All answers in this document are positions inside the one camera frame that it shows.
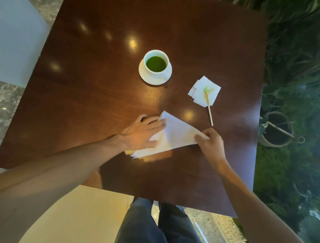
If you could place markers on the person's right hand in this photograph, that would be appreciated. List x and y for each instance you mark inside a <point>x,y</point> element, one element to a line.
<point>213,150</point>

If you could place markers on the person's left hand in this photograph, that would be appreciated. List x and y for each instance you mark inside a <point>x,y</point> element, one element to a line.
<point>138,135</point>

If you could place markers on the person's left little finger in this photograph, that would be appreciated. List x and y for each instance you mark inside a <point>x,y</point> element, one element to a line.
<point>141,117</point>

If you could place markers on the person's left thumb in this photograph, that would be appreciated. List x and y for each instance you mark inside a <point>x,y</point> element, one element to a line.
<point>151,144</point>

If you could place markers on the person's right thumb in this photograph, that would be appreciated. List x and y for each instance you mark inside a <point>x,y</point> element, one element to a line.
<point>200,138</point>

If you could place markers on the person's left middle finger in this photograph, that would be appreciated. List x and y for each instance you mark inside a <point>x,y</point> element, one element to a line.
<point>158,122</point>

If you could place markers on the large white paper napkin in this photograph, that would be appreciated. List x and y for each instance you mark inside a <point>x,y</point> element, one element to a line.
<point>175,132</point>

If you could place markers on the person's right forearm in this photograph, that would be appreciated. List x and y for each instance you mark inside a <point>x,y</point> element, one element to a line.
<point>250,205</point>

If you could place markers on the person's left forearm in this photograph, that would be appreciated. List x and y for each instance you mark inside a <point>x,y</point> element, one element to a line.
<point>52,172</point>

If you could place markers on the wooden stir stick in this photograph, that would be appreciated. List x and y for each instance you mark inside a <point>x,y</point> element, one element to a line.
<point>209,110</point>

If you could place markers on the white ceramic saucer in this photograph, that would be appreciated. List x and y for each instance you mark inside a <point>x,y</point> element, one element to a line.
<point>150,78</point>

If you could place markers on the small stained white napkin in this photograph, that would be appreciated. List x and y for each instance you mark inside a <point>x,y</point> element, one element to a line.
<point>200,96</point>

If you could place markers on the white ceramic cup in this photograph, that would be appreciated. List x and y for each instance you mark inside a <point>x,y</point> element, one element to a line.
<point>156,72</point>

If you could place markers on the green matcha drink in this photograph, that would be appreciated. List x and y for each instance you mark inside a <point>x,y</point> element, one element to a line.
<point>156,64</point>

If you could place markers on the round plant pot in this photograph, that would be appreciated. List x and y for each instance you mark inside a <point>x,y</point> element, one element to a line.
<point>275,136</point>

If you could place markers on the bamboo plant stake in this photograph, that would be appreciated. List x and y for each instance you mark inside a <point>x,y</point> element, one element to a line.
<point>278,129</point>

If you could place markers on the person's blue jeans legs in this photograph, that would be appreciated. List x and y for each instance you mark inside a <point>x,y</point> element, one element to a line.
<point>155,225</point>

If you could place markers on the cream chair seat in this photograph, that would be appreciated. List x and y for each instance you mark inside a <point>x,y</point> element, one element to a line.
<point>82,215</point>

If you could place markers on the green leafy plants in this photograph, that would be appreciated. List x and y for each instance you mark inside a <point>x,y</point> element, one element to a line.
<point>292,62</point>

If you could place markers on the grey upholstered seat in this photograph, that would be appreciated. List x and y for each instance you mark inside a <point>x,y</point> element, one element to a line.
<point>20,40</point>

